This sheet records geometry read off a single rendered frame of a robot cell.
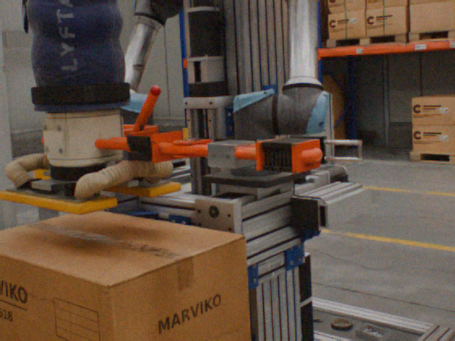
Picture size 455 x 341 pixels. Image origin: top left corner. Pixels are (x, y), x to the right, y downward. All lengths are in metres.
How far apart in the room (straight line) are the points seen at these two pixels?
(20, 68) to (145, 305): 11.11
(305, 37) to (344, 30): 7.37
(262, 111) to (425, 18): 6.99
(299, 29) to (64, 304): 0.95
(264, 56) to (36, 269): 1.01
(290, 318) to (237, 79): 0.85
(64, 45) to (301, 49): 0.67
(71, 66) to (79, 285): 0.46
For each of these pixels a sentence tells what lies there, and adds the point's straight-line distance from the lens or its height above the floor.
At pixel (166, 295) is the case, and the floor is 0.88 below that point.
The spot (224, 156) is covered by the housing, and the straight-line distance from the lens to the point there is 1.13.
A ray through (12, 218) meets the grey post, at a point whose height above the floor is 0.28.
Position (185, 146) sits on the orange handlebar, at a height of 1.19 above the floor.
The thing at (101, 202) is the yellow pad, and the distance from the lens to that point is 1.34.
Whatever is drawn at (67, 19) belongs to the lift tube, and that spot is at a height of 1.46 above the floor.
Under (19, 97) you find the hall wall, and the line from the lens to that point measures 12.22.
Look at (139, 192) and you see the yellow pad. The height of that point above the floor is 1.06.
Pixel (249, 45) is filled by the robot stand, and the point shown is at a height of 1.41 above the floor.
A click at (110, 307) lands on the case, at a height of 0.90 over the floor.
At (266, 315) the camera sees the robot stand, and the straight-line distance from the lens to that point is 2.11.
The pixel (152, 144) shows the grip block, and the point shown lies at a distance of 1.26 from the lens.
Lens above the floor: 1.32
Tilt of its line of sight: 5 degrees down
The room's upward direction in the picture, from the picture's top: 3 degrees counter-clockwise
